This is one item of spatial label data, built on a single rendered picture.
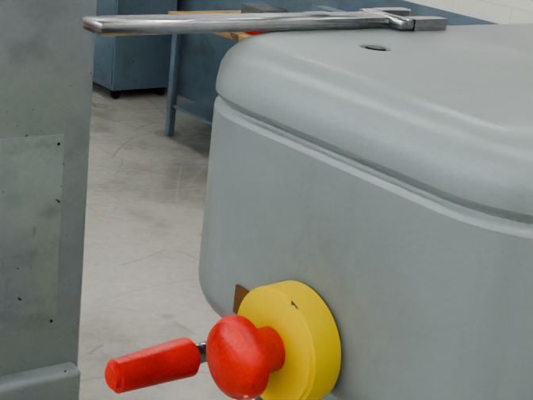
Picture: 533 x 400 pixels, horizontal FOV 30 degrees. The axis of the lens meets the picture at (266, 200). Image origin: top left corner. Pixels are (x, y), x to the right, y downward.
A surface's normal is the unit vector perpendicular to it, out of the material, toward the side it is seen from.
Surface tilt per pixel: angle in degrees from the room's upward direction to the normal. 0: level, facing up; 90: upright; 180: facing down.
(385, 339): 90
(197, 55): 90
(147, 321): 0
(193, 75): 90
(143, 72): 90
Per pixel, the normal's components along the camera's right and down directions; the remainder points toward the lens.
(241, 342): -0.40, -0.23
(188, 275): 0.11, -0.94
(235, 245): -0.77, 0.13
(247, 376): -0.29, 0.25
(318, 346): 0.61, -0.13
